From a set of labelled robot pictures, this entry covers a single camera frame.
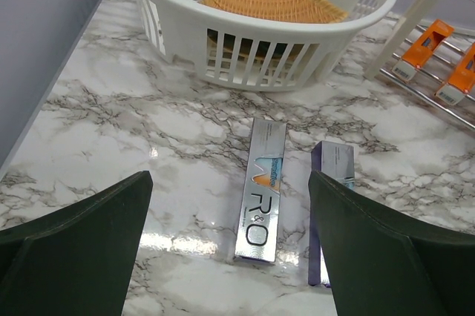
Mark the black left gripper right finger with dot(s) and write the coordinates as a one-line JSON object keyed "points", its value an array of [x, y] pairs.
{"points": [[383, 262]]}

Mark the orange toothpaste box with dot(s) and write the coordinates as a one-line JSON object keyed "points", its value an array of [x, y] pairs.
{"points": [[421, 50], [459, 84]]}

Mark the white plastic basket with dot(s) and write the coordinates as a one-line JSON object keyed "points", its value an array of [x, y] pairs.
{"points": [[246, 53]]}

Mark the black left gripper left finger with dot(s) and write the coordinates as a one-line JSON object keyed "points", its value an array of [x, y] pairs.
{"points": [[79, 259]]}

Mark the cream metal shelf rack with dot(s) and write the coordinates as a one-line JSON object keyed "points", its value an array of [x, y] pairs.
{"points": [[435, 71]]}

